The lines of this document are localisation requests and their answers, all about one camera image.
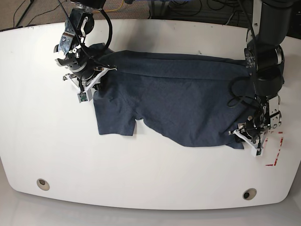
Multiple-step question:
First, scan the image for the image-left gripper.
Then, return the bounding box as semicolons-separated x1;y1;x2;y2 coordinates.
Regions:
63;66;117;93

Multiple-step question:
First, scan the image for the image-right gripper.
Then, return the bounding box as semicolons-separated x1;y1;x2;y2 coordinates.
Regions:
228;116;270;151

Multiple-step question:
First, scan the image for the dark blue t-shirt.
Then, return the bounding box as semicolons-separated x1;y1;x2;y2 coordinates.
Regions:
93;50;254;149

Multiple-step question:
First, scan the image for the black robot arm image-left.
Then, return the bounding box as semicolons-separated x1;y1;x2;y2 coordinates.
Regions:
55;0;116;93

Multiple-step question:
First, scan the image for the red tape rectangle marking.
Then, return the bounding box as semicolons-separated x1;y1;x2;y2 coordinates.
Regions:
263;131;284;167

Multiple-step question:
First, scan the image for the black tripod stand leg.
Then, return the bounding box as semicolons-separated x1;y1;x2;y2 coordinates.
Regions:
13;0;35;28

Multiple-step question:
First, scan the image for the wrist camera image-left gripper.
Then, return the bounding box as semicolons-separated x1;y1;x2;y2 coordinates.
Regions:
77;90;93;103

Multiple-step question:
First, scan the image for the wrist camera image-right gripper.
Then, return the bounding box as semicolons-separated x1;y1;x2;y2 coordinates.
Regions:
251;145;264;157

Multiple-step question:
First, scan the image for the right table cable grommet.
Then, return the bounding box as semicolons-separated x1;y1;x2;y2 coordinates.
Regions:
243;188;257;201

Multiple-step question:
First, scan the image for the table cable grommet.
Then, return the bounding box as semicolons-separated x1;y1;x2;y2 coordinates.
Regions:
243;188;257;201
37;178;50;191

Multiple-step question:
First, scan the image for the yellow cable on floor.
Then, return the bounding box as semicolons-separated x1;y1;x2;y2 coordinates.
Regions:
94;0;125;14

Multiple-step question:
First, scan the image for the black cable on floor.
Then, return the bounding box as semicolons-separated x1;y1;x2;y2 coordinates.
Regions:
13;0;68;26

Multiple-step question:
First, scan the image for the left table cable grommet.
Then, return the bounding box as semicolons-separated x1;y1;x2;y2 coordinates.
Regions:
37;178;50;191

